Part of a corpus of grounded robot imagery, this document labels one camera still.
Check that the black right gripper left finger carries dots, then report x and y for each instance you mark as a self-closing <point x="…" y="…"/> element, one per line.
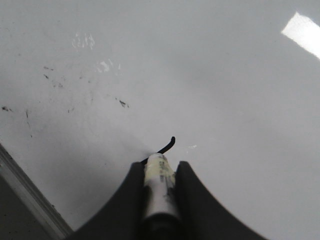
<point x="120" y="217"/>

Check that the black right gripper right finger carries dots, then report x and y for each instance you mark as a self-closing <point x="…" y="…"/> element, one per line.
<point x="203" y="217"/>

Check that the white whiteboard marker with tape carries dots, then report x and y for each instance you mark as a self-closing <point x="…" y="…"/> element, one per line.
<point x="160" y="217"/>

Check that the white whiteboard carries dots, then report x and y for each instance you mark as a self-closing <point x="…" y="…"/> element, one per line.
<point x="89" y="86"/>

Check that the grey aluminium whiteboard frame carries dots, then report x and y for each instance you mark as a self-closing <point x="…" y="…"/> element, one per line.
<point x="38" y="205"/>

